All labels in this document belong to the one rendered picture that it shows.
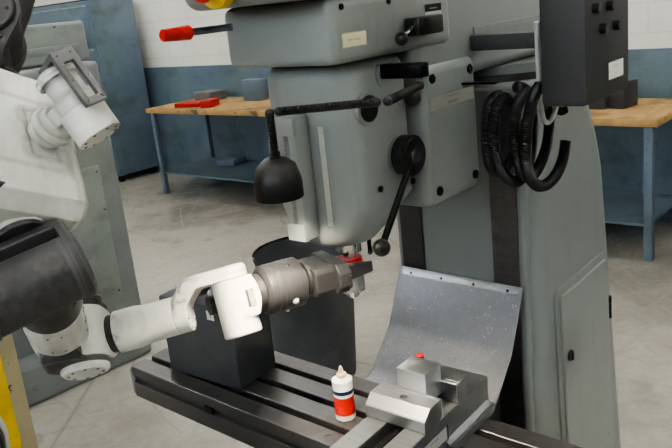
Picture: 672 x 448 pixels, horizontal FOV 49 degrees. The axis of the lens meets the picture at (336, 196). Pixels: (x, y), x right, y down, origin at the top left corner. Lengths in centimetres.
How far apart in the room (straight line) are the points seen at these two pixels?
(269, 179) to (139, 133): 768
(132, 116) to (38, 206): 759
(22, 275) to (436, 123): 73
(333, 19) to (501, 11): 53
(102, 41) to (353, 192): 737
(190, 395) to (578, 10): 111
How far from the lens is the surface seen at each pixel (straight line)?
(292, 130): 120
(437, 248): 171
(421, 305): 175
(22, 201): 107
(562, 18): 128
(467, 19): 146
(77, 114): 107
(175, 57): 848
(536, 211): 160
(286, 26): 118
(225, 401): 163
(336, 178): 122
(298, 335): 338
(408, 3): 128
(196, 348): 171
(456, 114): 140
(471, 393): 143
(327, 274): 130
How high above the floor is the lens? 172
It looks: 15 degrees down
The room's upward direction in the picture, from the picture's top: 6 degrees counter-clockwise
